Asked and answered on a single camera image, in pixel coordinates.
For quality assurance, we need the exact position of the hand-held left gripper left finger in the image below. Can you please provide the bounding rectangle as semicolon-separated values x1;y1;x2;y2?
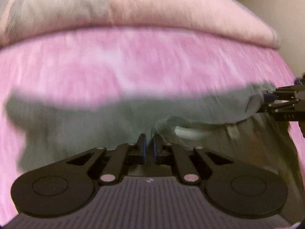
67;134;147;186

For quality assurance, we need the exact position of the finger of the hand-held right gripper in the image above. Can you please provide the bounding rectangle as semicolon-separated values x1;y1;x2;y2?
258;99;302;123
263;84;303;101

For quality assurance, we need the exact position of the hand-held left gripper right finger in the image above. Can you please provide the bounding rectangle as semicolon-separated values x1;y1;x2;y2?
152;135;235;185

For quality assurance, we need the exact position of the grey-green garment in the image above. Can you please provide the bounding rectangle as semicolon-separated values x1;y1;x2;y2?
5;82;303;222

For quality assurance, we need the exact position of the pink patterned bedsheet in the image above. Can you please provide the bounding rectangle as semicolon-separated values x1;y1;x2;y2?
0;26;305;220

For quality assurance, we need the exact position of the cream and grey duvet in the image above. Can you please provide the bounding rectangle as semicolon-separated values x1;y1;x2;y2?
0;0;282;51

